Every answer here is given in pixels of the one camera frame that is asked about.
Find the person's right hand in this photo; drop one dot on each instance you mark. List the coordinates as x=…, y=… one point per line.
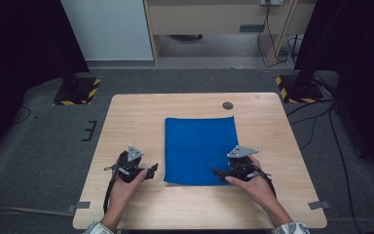
x=259, y=190

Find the white panel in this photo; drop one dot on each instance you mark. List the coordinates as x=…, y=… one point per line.
x=107, y=29

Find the person's left hand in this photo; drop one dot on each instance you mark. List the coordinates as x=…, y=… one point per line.
x=123, y=193

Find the striped black stand base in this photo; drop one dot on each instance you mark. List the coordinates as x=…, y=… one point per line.
x=78, y=92
x=300, y=92

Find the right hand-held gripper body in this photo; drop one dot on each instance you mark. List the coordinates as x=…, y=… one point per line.
x=242, y=167

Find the white power strip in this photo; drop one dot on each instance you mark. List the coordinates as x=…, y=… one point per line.
x=271, y=2

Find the blue towel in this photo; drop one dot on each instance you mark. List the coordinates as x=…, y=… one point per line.
x=198, y=152

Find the grey tape piece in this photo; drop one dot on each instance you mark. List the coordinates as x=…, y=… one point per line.
x=319, y=205
x=79, y=206

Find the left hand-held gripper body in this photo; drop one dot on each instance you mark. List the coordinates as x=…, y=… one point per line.
x=128, y=169

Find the black curtain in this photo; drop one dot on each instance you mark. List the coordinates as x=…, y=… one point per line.
x=363, y=65
x=19, y=58

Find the grey round table cap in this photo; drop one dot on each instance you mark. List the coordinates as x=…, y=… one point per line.
x=228, y=105

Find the beige wooden desk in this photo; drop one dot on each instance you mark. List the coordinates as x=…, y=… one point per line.
x=207, y=16

